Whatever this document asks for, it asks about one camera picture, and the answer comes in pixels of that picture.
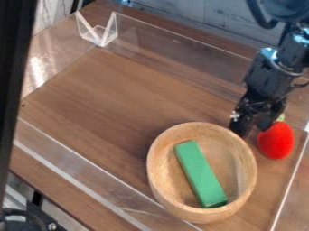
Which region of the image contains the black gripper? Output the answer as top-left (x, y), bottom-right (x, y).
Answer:
top-left (229, 48), bottom-right (303, 138)

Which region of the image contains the red plush strawberry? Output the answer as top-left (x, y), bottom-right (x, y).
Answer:
top-left (257, 114), bottom-right (295, 160)

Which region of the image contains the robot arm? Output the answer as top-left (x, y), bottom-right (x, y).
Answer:
top-left (229, 0), bottom-right (309, 137)

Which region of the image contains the wooden bowl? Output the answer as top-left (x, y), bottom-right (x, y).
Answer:
top-left (146, 122), bottom-right (257, 224)

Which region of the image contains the green rectangular block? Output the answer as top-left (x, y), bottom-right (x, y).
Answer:
top-left (176, 141), bottom-right (229, 208)

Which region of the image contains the clear acrylic enclosure wall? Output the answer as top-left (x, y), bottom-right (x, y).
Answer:
top-left (11, 4), bottom-right (309, 231)

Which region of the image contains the black clamp with cable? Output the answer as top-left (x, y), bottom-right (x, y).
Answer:
top-left (0, 202), bottom-right (68, 231)

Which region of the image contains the black vertical post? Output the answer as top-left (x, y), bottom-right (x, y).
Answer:
top-left (0, 0), bottom-right (38, 217)

